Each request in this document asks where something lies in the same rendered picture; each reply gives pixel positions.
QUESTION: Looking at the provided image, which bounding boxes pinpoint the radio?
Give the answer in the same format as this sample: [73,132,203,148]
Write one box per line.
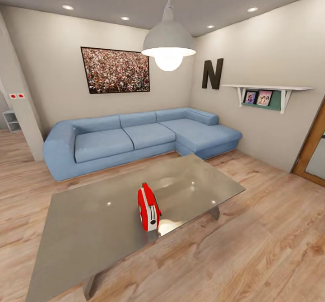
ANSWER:
[138,183,162,232]

